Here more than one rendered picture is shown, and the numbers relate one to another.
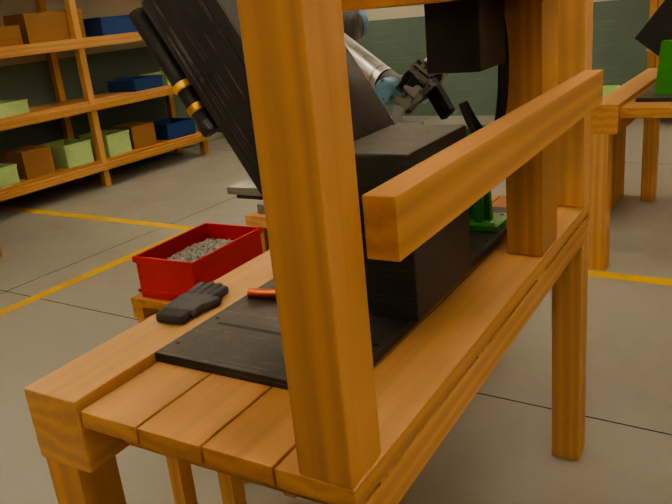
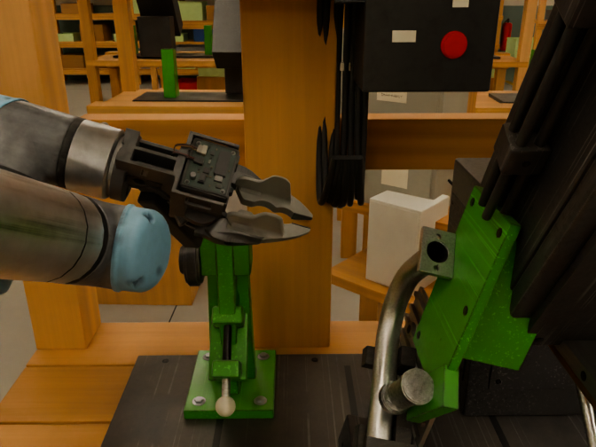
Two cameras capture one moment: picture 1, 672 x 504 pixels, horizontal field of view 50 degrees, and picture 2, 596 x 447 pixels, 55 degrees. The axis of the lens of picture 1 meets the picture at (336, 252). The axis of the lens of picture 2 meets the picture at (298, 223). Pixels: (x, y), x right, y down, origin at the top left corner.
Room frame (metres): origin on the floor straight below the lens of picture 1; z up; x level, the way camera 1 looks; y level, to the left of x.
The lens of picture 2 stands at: (2.21, 0.27, 1.47)
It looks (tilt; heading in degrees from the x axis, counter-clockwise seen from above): 22 degrees down; 237
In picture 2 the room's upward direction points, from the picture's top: straight up
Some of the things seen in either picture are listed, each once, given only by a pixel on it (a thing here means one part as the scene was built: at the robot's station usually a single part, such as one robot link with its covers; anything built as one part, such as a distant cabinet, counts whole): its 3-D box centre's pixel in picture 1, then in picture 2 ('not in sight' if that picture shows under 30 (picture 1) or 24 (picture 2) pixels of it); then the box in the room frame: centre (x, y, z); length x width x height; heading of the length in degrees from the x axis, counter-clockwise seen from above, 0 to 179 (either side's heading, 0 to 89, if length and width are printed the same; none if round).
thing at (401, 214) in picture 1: (524, 132); (455, 141); (1.45, -0.41, 1.23); 1.30 x 0.05 x 0.09; 148
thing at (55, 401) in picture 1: (284, 282); not in sight; (1.79, 0.14, 0.82); 1.50 x 0.14 x 0.15; 148
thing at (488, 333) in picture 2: not in sight; (488, 290); (1.74, -0.08, 1.17); 0.13 x 0.12 x 0.20; 148
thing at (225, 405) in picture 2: not in sight; (225, 390); (1.95, -0.33, 0.96); 0.06 x 0.03 x 0.06; 58
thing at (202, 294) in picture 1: (197, 301); not in sight; (1.50, 0.32, 0.91); 0.20 x 0.11 x 0.03; 156
